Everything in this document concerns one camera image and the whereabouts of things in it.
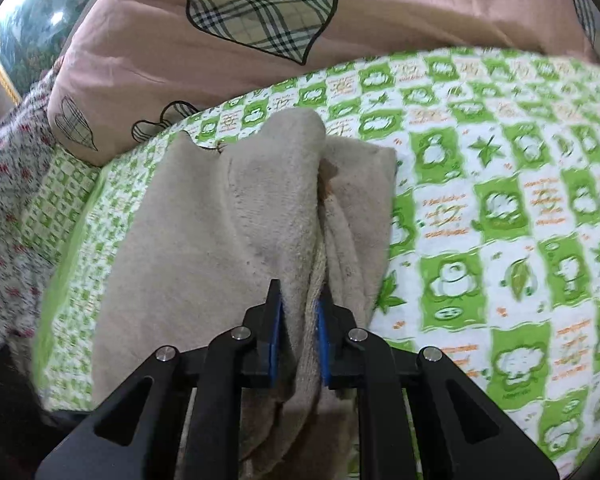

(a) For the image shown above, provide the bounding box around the beige fleece garment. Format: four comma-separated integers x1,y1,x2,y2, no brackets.
92,107,396,479

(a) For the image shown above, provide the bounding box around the green checkered bed sheet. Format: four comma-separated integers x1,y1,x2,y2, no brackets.
23,48,600,478

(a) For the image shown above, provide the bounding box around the floral bed cover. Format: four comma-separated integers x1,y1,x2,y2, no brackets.
0,63,60,367

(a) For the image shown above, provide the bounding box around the pink heart-print quilt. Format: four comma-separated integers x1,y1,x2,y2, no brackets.
47,0,594,166

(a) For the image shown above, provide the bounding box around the landscape picture on wall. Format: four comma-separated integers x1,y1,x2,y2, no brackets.
0,0,95,103

